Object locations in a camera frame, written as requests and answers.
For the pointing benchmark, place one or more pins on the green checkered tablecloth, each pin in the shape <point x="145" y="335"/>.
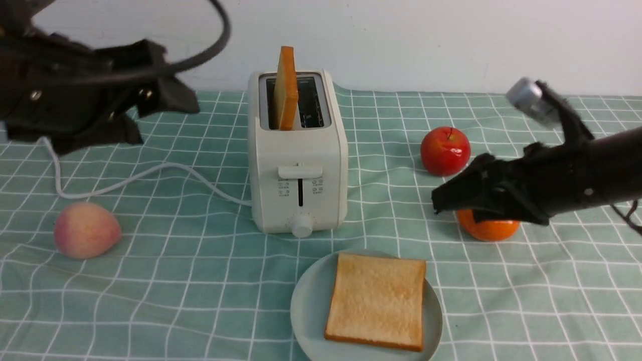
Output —
<point x="193" y="278"/>

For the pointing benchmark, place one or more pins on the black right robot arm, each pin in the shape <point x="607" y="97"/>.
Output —
<point x="617" y="167"/>

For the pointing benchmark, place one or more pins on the toast slice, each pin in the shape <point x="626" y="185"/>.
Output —
<point x="377" y="301"/>
<point x="285" y="97"/>

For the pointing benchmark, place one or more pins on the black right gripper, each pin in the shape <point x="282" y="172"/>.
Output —
<point x="542" y="184"/>

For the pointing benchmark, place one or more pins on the silver camera on right gripper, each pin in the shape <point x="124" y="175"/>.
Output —
<point x="528" y="97"/>

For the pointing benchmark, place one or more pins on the red apple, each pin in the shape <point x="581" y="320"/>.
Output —
<point x="445" y="151"/>

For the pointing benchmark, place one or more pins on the light green round plate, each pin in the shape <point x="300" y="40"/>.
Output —
<point x="310" y="305"/>

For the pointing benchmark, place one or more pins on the white two-slot toaster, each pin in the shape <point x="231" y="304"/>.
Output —
<point x="298" y="177"/>

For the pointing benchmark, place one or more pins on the pink peach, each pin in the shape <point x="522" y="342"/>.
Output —
<point x="85" y="230"/>

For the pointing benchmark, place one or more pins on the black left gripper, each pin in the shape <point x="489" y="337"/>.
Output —
<point x="76" y="117"/>

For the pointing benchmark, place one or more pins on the orange persimmon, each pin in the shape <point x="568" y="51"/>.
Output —
<point x="487" y="231"/>

